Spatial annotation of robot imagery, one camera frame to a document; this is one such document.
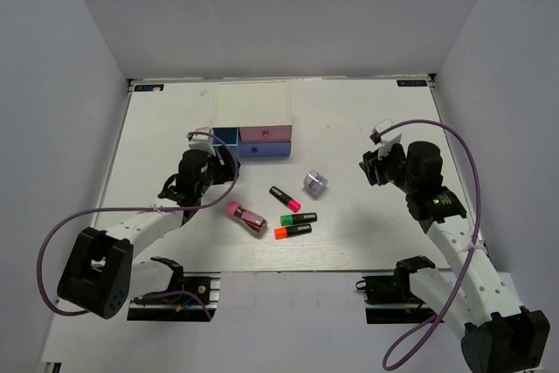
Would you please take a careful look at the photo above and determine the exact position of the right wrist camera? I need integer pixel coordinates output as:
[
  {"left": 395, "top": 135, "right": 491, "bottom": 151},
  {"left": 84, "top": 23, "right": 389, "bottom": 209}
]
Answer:
[{"left": 369, "top": 119, "right": 402, "bottom": 161}]

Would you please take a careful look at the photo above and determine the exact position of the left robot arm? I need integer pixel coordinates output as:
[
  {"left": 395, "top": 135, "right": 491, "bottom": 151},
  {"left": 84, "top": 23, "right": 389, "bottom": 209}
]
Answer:
[{"left": 57, "top": 145, "right": 240, "bottom": 319}]

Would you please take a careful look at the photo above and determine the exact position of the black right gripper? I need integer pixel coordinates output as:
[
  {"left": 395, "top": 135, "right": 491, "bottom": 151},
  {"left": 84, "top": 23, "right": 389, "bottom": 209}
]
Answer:
[{"left": 359, "top": 142, "right": 418, "bottom": 194}]

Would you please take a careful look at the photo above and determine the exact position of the pink highlighter marker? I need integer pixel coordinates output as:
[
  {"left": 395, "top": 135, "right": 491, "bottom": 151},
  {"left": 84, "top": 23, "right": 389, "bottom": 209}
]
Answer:
[{"left": 269, "top": 186, "right": 301, "bottom": 212}]

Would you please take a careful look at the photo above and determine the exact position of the right table label sticker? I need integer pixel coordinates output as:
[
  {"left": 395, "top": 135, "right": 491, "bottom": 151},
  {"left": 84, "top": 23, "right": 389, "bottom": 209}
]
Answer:
[{"left": 397, "top": 79, "right": 428, "bottom": 87}]

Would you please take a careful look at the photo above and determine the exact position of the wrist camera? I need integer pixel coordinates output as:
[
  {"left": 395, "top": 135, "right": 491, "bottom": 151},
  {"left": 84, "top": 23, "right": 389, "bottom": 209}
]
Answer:
[
  {"left": 188, "top": 127, "right": 215, "bottom": 155},
  {"left": 369, "top": 119, "right": 402, "bottom": 161}
]

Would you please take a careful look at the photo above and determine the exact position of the orange highlighter marker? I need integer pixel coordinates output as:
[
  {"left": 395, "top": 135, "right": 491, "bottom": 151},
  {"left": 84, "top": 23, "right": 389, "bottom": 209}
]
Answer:
[{"left": 274, "top": 224, "right": 312, "bottom": 240}]

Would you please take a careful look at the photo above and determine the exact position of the cream drawer cabinet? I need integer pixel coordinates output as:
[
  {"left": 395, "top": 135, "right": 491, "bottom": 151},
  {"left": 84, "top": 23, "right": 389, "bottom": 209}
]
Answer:
[{"left": 212, "top": 81, "right": 292, "bottom": 128}]

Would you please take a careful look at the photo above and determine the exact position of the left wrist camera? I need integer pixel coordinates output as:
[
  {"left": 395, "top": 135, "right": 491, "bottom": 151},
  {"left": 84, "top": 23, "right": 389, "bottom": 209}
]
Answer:
[{"left": 188, "top": 127, "right": 215, "bottom": 155}]

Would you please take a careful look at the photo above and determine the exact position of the pink drawer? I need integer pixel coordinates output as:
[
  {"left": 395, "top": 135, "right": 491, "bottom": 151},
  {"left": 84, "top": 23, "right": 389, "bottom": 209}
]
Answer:
[{"left": 239, "top": 125, "right": 292, "bottom": 142}]

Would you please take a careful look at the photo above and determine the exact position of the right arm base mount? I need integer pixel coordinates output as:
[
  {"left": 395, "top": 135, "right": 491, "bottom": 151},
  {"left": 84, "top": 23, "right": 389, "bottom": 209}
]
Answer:
[{"left": 355, "top": 274, "right": 435, "bottom": 325}]

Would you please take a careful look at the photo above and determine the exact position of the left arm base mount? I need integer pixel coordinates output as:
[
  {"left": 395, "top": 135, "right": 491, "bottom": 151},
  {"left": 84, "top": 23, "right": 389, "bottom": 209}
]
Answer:
[{"left": 127, "top": 273, "right": 221, "bottom": 322}]

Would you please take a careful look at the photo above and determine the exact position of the table label sticker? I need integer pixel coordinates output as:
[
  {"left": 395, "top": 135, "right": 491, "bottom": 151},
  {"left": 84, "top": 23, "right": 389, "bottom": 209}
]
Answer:
[
  {"left": 397, "top": 79, "right": 428, "bottom": 87},
  {"left": 134, "top": 84, "right": 164, "bottom": 92}
]

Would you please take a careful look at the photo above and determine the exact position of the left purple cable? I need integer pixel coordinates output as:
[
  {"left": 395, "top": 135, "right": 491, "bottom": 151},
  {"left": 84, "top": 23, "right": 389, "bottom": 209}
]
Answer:
[{"left": 37, "top": 130, "right": 241, "bottom": 317}]

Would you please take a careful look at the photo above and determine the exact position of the green highlighter marker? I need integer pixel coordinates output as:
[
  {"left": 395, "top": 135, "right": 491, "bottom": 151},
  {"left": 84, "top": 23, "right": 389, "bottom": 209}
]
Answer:
[{"left": 280, "top": 212, "right": 318, "bottom": 226}]

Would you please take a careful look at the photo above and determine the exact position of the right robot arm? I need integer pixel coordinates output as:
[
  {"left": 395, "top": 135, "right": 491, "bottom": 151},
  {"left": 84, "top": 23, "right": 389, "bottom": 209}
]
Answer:
[{"left": 356, "top": 142, "right": 550, "bottom": 372}]

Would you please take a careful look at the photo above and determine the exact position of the left table label sticker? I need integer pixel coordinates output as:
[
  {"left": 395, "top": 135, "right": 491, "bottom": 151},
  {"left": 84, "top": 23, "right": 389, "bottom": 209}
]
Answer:
[{"left": 134, "top": 84, "right": 164, "bottom": 92}]

